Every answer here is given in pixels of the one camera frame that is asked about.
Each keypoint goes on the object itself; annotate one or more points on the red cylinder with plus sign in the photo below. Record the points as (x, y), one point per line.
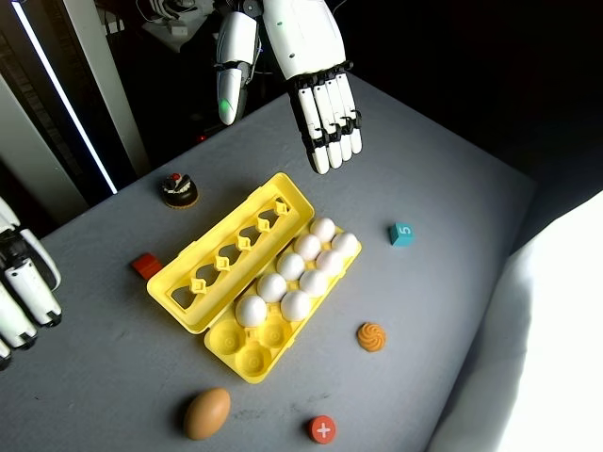
(323, 429)

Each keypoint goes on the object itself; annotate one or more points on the white fabric sheet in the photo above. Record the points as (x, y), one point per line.
(556, 329)

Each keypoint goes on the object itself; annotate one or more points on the white panel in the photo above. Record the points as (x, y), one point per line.
(28, 155)

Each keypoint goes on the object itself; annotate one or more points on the red block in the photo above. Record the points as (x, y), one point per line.
(145, 265)

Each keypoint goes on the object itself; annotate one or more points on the grey table cloth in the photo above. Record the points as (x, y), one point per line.
(424, 306)

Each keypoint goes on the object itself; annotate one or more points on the brown toy egg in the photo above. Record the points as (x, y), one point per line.
(207, 414)

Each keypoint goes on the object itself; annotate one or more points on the white post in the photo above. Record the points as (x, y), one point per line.
(108, 85)

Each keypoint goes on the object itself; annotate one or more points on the teal cube with number five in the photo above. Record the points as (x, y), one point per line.
(402, 234)

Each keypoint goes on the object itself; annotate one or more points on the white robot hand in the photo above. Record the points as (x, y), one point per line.
(301, 37)
(28, 287)

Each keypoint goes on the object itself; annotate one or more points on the white light strip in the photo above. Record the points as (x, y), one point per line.
(61, 99)

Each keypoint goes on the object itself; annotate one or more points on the yellow plastic egg box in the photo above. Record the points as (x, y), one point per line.
(181, 306)

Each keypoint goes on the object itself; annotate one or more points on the orange swirl cookie toy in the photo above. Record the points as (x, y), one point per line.
(371, 337)

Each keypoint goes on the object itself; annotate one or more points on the white toy egg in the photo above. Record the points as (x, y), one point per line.
(314, 283)
(251, 310)
(307, 246)
(345, 245)
(290, 266)
(296, 305)
(272, 287)
(330, 263)
(323, 230)

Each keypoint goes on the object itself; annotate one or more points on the chocolate cake toy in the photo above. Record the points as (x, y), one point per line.
(179, 192)

